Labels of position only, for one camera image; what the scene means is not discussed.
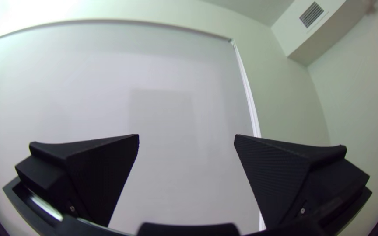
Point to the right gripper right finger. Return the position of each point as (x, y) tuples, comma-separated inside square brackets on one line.
[(284, 177)]

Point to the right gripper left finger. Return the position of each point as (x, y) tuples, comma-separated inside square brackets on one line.
[(87, 177)]

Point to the white air vent grille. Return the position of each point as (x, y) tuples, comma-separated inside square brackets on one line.
[(311, 14)]

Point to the white wall trim strip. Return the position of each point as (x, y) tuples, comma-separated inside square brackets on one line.
[(249, 98)]

